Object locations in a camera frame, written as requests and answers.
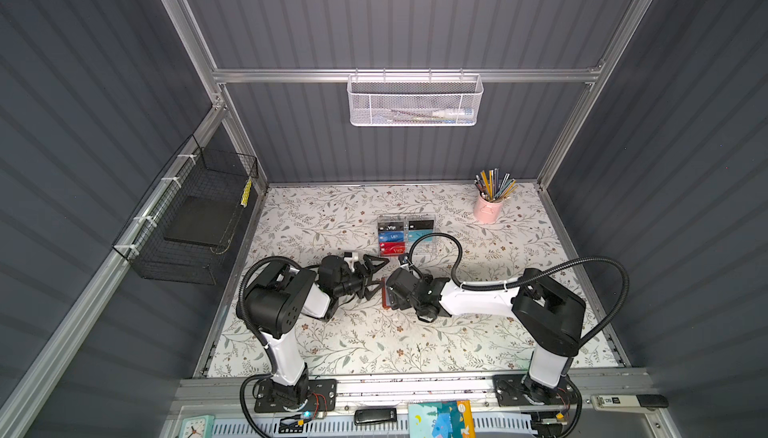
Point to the markers in white basket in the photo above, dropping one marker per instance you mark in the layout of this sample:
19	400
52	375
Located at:
447	115

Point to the clear plastic organizer box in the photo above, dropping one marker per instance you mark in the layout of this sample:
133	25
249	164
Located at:
396	233

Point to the pens in pink cup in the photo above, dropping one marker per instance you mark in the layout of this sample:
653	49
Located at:
493	186

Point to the colourful picture book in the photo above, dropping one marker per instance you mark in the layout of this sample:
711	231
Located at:
447	419

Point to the black stapler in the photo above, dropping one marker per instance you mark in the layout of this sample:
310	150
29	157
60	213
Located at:
374	415

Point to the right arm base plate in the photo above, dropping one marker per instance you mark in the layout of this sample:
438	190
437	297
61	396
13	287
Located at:
521	390

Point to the black pad in basket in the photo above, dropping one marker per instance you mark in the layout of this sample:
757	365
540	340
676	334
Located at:
202	221

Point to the red card holder wallet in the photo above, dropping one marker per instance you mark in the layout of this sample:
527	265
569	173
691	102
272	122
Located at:
385	295

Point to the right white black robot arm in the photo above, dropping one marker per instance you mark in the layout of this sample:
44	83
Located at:
550	312

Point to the white wire mesh basket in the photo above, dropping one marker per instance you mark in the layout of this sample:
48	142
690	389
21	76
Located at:
372	96

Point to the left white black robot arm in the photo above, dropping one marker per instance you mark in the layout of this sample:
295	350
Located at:
276	291

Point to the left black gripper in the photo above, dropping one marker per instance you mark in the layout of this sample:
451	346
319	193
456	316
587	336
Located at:
371	269

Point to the pink pen cup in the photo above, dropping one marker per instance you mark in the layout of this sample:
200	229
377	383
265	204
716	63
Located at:
486	212

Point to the blue credit card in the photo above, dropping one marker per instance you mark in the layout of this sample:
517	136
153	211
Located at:
415	235

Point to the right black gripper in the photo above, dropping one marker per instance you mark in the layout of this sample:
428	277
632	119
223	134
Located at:
398	303

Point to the black wire wall basket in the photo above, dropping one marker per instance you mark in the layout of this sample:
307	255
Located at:
204	172

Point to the small teal clock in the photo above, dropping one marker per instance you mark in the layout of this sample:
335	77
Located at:
197	427

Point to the yellow tag on basket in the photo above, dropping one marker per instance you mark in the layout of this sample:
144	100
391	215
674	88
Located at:
246	193

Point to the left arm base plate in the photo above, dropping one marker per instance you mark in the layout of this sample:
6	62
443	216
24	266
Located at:
307	395

